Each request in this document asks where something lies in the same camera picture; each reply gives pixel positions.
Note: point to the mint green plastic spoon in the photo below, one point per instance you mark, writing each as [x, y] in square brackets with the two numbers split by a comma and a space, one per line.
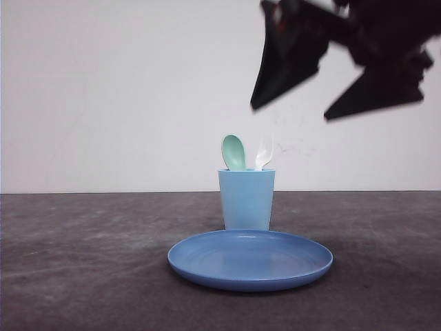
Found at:
[233, 153]

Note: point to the blue plastic plate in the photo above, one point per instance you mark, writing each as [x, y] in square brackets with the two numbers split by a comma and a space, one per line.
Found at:
[250, 260]

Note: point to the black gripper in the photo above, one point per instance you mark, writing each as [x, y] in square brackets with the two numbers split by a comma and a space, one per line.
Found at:
[377, 34]

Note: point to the light blue plastic cup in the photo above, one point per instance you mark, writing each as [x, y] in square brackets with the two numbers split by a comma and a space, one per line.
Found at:
[246, 198]

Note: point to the white plastic fork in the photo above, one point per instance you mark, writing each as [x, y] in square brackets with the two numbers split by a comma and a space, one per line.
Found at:
[265, 153]

